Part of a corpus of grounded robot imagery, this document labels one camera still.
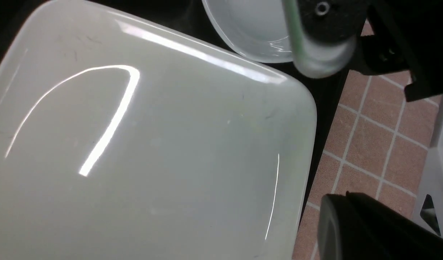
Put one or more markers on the small white bowl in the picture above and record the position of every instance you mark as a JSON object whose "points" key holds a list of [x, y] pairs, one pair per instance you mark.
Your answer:
{"points": [[254, 29]]}

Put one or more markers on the white rectangular rice plate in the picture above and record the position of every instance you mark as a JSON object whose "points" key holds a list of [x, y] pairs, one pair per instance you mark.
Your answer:
{"points": [[122, 139]]}

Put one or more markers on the black serving tray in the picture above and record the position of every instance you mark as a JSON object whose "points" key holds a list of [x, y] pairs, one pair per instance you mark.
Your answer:
{"points": [[189, 17]]}

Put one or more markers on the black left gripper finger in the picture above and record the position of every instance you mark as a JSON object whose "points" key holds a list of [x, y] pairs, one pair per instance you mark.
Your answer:
{"points": [[355, 226]]}

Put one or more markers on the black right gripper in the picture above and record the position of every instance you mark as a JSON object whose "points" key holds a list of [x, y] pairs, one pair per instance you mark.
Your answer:
{"points": [[400, 35]]}

